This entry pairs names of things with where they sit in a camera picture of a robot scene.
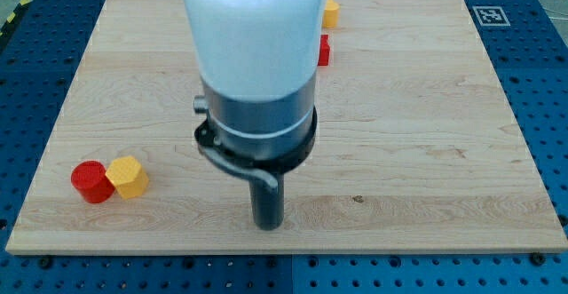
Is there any fiducial marker tag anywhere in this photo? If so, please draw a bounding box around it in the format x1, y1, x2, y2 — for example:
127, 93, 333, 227
472, 5, 510, 27

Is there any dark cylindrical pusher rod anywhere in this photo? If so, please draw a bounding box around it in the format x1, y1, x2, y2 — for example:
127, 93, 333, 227
249, 174, 284, 230

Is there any yellow hexagon block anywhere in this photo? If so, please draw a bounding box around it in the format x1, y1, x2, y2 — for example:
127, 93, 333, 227
106, 155, 149, 199

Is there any red block at back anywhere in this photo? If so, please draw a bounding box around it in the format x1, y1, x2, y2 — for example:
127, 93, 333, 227
318, 34, 331, 66

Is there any wooden board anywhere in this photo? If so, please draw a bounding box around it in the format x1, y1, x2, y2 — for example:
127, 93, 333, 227
6, 0, 567, 256

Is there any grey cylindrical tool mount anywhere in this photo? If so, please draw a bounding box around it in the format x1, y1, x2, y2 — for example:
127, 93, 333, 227
193, 75, 317, 192

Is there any yellow block at back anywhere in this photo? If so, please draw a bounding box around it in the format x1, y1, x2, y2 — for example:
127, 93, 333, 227
322, 0, 340, 28

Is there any red cylinder block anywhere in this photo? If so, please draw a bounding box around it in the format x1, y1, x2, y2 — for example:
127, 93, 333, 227
70, 160, 114, 203

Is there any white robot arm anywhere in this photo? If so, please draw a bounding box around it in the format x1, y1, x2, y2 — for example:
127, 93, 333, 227
183, 0, 327, 230

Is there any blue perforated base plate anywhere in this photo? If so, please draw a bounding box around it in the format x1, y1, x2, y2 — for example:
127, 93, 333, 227
1, 0, 567, 293

